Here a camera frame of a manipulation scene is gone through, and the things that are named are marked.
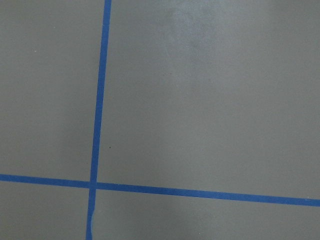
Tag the brown paper table cover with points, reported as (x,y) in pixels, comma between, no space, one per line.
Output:
(159,119)

